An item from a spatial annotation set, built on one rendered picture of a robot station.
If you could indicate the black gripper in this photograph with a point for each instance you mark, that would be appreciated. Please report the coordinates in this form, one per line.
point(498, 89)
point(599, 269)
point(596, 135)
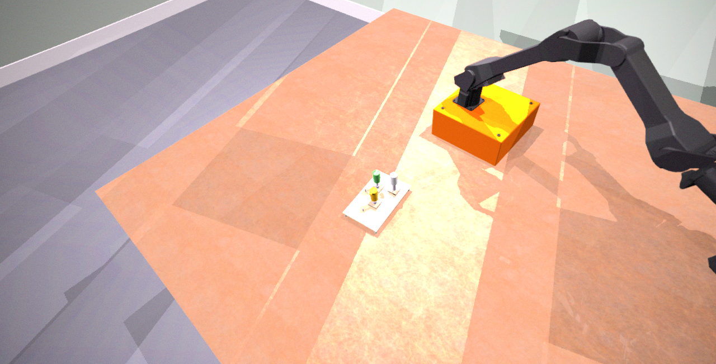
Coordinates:
point(712, 263)

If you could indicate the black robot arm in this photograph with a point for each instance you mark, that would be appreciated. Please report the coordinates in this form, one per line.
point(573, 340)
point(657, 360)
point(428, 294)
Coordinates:
point(676, 142)

